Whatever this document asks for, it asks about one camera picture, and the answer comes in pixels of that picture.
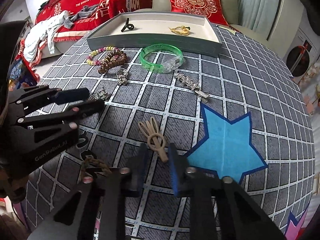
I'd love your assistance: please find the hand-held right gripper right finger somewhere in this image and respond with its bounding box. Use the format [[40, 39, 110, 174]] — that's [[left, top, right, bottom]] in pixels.
[[167, 142, 285, 240]]

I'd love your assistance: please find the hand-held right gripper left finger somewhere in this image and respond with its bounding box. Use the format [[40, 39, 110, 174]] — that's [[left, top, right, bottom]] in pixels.
[[26, 142, 153, 240]]

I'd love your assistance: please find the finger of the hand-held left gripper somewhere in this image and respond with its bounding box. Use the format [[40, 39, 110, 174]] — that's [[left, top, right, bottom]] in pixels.
[[15, 99, 105, 143], [7, 85, 90, 111]]

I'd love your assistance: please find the silver ornate hair clip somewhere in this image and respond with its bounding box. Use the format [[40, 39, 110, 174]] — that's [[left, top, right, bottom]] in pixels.
[[87, 86, 109, 103]]

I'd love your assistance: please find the beige hair clip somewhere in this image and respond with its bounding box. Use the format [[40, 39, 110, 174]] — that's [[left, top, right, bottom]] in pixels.
[[138, 117, 168, 163]]

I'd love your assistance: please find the brown braided bracelet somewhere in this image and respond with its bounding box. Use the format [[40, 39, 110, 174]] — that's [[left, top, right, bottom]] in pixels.
[[80, 155, 112, 180]]

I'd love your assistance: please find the brown spiral hair tie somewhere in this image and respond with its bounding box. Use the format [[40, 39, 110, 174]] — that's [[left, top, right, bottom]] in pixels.
[[98, 50, 128, 75]]

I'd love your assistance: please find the silver heart hair clip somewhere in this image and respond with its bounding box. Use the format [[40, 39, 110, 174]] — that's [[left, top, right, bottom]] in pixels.
[[115, 67, 129, 86]]

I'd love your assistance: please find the pink yellow beaded bracelet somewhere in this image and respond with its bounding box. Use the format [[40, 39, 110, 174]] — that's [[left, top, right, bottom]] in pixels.
[[86, 45, 119, 67]]

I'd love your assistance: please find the green bangle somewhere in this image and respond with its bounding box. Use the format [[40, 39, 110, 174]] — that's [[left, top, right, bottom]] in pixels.
[[139, 44, 183, 73]]

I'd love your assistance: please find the silver star hair clip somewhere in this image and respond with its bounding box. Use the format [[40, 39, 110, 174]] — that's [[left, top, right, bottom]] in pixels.
[[174, 72, 210, 103]]

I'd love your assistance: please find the grey jewelry tray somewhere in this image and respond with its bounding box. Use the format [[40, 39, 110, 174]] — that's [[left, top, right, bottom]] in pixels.
[[86, 12, 223, 55]]

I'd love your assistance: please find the blue printed bag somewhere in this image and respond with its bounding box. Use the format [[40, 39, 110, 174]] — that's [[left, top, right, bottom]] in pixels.
[[9, 55, 39, 90]]

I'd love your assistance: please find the white garment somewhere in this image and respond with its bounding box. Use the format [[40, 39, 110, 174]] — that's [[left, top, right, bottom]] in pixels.
[[23, 10, 75, 63]]

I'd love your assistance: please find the grey garment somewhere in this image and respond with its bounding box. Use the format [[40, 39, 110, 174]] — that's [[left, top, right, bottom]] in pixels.
[[65, 4, 100, 29]]

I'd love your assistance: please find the black hair claw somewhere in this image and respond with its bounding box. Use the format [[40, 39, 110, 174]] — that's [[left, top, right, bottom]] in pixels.
[[121, 18, 134, 32]]

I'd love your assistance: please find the dark garment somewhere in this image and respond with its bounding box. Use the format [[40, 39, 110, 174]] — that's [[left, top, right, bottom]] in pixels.
[[37, 0, 52, 12]]

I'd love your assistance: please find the red fringed pillow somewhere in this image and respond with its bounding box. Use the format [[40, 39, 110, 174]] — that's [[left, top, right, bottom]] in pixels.
[[96, 0, 153, 22]]

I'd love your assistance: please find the beige leather armchair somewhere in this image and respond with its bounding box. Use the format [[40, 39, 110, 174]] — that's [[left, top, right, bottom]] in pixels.
[[152, 0, 250, 34]]

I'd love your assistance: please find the red embroidered cushion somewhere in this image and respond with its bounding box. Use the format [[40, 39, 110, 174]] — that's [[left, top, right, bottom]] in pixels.
[[167, 0, 229, 27]]

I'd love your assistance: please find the white washing machine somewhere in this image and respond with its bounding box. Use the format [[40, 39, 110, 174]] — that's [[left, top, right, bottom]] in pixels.
[[282, 27, 320, 84]]

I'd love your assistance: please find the pale blue curtain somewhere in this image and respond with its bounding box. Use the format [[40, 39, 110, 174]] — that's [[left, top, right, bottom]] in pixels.
[[235, 0, 283, 33]]

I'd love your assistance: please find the gold string bracelet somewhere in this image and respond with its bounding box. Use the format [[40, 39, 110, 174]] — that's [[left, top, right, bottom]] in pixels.
[[169, 25, 192, 36]]

